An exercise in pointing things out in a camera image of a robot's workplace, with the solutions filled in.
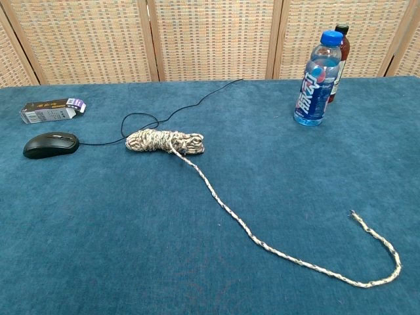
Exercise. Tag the black computer mouse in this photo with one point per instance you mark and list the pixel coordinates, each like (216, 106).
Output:
(49, 146)

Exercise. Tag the dark brown black-capped bottle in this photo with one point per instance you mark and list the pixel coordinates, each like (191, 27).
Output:
(344, 46)

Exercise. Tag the woven folding screen panel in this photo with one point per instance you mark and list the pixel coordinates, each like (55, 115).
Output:
(213, 39)
(370, 33)
(410, 59)
(10, 65)
(82, 39)

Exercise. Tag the blue sports drink bottle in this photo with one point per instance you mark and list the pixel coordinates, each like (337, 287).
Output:
(315, 95)

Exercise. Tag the blue table cloth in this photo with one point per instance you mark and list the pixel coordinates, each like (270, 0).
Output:
(131, 229)

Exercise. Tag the small open cardboard box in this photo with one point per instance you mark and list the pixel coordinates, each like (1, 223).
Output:
(46, 113)

